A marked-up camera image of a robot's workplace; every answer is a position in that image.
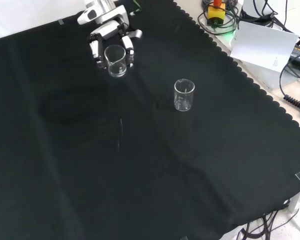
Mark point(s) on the grey tape strip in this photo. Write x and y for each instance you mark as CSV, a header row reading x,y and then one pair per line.
x,y
61,22

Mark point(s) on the clear glass rod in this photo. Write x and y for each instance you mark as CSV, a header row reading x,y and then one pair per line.
x,y
118,145

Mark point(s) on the pale board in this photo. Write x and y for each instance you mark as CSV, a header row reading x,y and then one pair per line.
x,y
262,45

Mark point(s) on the clear glass beaker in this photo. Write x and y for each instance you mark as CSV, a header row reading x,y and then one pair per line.
x,y
182,105
117,73

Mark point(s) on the white bench bracket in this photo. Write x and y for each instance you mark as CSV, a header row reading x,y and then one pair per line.
x,y
296,202

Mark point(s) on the yellow stop button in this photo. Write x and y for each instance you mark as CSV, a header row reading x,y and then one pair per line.
x,y
216,13

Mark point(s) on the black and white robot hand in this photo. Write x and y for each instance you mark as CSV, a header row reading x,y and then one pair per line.
x,y
107,28

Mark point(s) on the black bench cloth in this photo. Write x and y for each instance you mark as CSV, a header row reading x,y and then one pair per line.
x,y
150,162

